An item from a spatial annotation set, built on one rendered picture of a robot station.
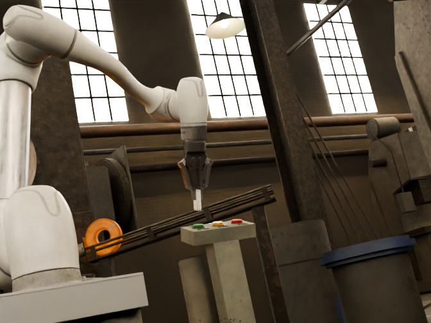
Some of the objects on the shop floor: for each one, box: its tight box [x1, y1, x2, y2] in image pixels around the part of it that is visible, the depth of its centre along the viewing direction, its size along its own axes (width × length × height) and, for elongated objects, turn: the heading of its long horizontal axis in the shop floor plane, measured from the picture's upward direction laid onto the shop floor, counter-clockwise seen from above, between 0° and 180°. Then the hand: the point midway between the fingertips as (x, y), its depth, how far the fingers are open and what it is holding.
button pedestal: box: [180, 220, 256, 323], centre depth 199 cm, size 16×24×62 cm, turn 78°
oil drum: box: [256, 219, 342, 323], centre depth 482 cm, size 59×59×89 cm
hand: (197, 200), depth 202 cm, fingers closed
